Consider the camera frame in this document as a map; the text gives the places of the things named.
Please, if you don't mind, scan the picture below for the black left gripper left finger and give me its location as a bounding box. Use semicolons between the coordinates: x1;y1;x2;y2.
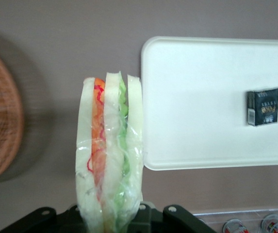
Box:
55;205;89;233

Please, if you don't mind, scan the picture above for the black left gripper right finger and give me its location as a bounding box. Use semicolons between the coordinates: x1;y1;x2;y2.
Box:
128;201;163;233

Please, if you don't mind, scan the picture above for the plastic-wrapped triangle sandwich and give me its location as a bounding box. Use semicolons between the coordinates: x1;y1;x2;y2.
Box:
75;70;145;233

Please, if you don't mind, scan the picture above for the white rectangular tray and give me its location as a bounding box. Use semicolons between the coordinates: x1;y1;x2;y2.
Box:
140;36;278;171

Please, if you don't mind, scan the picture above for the round brown wicker basket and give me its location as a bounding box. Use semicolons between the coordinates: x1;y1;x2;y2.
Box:
0;42;24;187

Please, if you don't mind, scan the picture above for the clear acrylic bottle rack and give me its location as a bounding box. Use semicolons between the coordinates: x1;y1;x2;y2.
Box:
192;206;278;233

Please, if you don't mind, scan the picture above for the red cola bottle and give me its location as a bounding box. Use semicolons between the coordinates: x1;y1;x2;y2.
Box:
222;218;249;233
261;214;278;233

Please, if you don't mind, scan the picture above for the small black packet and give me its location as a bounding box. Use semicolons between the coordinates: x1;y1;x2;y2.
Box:
246;88;278;127

